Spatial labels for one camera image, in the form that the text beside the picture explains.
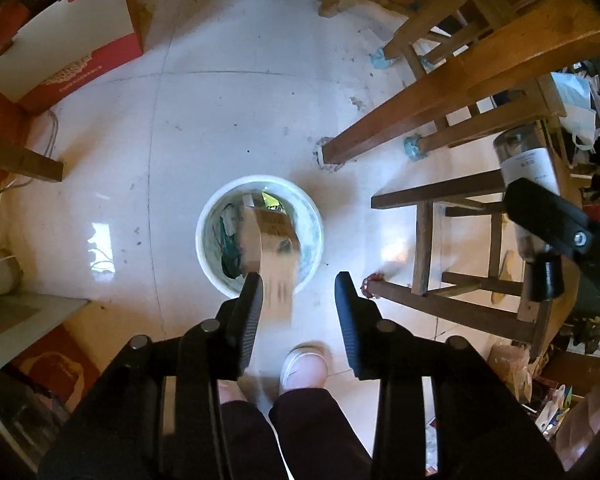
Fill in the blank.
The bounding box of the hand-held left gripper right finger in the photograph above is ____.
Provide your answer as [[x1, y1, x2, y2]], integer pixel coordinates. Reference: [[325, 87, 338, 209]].
[[334, 271, 566, 480]]

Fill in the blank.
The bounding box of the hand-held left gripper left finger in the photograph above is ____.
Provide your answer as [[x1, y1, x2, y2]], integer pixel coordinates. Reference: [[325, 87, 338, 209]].
[[37, 271, 266, 480]]

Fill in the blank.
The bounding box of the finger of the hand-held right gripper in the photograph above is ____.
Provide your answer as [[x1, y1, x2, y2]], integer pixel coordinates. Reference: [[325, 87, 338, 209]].
[[504, 177, 600, 263], [524, 251, 566, 303]]

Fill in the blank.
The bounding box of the white label jar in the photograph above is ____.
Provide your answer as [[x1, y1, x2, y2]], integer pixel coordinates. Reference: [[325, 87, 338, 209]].
[[493, 129, 563, 263]]

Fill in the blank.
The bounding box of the brown cardboard box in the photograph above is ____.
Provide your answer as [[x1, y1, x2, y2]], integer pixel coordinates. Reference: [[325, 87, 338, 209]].
[[240, 204, 301, 328]]

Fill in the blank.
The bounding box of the silver and teal plastic bag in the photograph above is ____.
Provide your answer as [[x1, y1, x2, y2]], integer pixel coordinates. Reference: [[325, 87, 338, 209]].
[[215, 202, 248, 281]]

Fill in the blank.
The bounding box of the white plastic bucket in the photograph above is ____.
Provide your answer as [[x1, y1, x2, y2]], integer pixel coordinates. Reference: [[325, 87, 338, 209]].
[[195, 175, 325, 297]]

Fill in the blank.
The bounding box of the person's right shoe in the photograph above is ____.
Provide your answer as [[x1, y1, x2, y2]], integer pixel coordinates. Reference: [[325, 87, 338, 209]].
[[280, 344, 329, 392]]

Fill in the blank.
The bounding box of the person's shoe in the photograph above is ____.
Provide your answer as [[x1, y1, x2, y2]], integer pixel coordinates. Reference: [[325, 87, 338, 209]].
[[217, 380, 252, 407], [280, 344, 329, 392]]

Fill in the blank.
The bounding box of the person's left shoe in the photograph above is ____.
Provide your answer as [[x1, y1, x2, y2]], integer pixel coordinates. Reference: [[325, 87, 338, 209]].
[[217, 380, 252, 407]]

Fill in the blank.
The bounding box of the brown paper bag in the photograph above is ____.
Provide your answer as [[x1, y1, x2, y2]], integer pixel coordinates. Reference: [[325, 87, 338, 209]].
[[486, 341, 532, 402]]

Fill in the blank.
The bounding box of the wooden stool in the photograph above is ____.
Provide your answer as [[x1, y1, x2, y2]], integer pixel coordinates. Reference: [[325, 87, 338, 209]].
[[362, 170, 553, 361]]

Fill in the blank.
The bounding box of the white plastic bag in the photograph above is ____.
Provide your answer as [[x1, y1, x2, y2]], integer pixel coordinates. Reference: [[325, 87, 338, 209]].
[[550, 71, 599, 149]]

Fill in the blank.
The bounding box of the person's right leg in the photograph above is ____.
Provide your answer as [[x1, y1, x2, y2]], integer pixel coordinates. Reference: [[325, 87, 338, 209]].
[[269, 387, 373, 480]]

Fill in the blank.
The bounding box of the person's leg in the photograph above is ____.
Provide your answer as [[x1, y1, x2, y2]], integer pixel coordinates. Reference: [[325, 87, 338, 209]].
[[220, 400, 283, 480], [269, 387, 373, 480]]

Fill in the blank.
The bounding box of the person's left leg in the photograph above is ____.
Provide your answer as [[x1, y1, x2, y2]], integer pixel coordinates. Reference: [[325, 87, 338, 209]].
[[220, 400, 283, 480]]

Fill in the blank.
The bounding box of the teal chair leg cover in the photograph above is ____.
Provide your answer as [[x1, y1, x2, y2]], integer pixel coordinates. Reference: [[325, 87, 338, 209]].
[[369, 47, 397, 71], [403, 133, 429, 162]]

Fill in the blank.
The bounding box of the wooden table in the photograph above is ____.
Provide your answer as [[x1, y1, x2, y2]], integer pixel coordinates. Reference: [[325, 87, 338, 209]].
[[321, 25, 600, 167]]

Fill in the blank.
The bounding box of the pink plastic bag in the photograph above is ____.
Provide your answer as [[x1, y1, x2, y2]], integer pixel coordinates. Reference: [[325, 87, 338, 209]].
[[554, 384, 600, 469]]

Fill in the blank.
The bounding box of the red printed box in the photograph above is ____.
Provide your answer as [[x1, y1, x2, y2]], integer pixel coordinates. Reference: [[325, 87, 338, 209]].
[[9, 324, 102, 411]]

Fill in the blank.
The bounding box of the grey flat board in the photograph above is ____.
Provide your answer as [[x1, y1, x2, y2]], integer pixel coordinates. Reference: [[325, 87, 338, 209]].
[[0, 294, 91, 377]]

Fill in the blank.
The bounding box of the wooden chair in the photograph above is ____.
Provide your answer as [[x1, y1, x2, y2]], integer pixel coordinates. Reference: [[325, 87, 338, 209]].
[[300, 0, 571, 81]]

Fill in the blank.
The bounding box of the wooden furniture leg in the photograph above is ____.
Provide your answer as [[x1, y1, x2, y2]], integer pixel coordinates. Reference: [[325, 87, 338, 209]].
[[0, 135, 64, 183]]

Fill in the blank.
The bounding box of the red and white carton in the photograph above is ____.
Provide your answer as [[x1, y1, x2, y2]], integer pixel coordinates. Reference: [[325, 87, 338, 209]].
[[0, 0, 144, 115]]

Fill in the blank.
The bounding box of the white cable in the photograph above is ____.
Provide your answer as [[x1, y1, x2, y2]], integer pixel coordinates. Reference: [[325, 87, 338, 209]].
[[0, 109, 61, 206]]

